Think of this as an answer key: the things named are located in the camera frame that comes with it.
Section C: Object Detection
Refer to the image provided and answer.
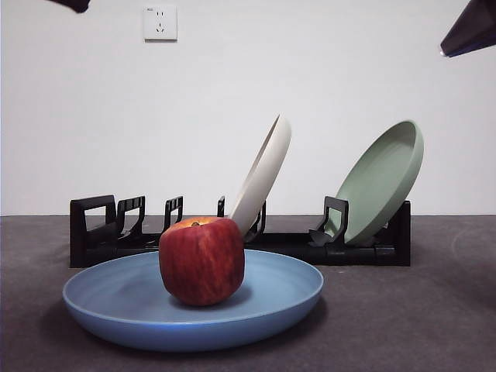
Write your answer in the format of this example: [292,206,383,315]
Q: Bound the red apple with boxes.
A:
[158,216,246,308]

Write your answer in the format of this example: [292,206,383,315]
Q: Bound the blue plate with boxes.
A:
[62,249,325,353]

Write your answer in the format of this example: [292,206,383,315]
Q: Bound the green plate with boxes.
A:
[335,119,425,247]

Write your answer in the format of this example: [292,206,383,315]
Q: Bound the beige plate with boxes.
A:
[228,115,292,237]

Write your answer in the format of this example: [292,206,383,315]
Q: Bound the black plate rack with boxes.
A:
[69,195,412,268]

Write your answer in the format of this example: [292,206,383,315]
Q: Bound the white wall socket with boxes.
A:
[143,5,179,43]

